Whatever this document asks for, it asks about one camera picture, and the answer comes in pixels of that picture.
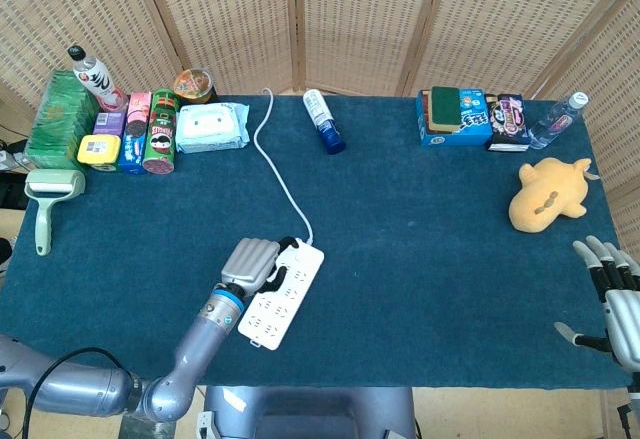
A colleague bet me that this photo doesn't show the blue snack box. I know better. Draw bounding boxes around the blue snack box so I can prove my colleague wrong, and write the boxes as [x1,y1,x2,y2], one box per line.
[415,87,494,149]

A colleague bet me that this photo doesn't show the white power strip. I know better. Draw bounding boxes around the white power strip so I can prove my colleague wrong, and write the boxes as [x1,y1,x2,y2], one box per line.
[237,237,326,352]

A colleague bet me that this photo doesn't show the green Pringles can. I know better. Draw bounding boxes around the green Pringles can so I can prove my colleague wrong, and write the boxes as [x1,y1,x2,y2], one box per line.
[141,87,181,175]

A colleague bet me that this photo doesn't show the yellow lidded container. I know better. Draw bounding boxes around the yellow lidded container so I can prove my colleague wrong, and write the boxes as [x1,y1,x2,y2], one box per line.
[76,133,123,174]

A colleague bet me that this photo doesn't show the white bottle blue cap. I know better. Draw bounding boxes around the white bottle blue cap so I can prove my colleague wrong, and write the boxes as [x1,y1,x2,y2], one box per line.
[302,88,347,156]

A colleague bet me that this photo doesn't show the green lint roller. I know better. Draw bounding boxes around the green lint roller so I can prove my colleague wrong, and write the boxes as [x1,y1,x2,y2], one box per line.
[23,168,87,257]

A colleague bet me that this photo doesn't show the white power cable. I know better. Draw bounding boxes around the white power cable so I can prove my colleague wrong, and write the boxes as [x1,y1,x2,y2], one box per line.
[253,87,315,245]

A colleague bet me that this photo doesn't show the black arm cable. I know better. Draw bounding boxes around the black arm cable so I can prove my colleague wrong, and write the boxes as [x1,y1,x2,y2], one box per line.
[23,346,132,423]

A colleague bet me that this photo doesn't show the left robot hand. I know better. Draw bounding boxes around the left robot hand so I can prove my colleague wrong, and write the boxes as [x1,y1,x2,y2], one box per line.
[220,236,301,299]

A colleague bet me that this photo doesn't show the instant noodle cup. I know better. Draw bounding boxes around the instant noodle cup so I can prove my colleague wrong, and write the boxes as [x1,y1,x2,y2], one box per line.
[173,68,220,106]

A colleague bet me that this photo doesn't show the green scouring sponge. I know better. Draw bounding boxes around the green scouring sponge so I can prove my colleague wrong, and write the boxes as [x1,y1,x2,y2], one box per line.
[424,85,462,134]

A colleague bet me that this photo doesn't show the robot base torso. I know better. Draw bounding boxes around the robot base torso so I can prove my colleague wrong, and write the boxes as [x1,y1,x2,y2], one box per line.
[195,385,419,439]

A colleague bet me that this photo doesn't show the yellow plush toy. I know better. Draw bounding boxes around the yellow plush toy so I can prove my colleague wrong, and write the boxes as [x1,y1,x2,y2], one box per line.
[508,157,601,234]

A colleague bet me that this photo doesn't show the pink blue cookie box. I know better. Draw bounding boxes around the pink blue cookie box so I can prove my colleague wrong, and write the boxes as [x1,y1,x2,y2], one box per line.
[117,90,153,176]

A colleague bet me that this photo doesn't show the blue table cloth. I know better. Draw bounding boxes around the blue table cloth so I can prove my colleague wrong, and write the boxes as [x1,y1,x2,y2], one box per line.
[0,93,632,391]

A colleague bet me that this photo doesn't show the wet wipes pack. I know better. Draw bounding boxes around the wet wipes pack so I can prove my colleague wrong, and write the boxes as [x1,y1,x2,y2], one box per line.
[175,101,251,154]

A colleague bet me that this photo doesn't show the green tea box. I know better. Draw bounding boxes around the green tea box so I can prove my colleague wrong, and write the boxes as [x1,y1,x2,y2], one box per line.
[23,69,104,171]

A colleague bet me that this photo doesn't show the woven folding screen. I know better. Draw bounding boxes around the woven folding screen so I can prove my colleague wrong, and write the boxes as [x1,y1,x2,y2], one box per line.
[0,0,640,280]

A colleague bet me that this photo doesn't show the white drink bottle black cap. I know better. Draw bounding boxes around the white drink bottle black cap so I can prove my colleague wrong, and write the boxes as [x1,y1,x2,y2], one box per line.
[67,45,129,113]

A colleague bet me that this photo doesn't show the clear water bottle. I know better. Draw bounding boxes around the clear water bottle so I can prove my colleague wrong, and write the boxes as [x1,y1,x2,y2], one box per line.
[527,91,590,151]

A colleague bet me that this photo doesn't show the dark snack bag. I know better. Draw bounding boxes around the dark snack bag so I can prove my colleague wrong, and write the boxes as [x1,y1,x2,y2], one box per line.
[484,92,531,153]

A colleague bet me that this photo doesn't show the purple small box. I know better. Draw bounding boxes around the purple small box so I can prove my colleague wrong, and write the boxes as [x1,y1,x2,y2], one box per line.
[92,110,127,137]

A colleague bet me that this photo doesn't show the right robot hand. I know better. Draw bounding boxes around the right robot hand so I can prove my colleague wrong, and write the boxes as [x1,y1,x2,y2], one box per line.
[553,235,640,373]

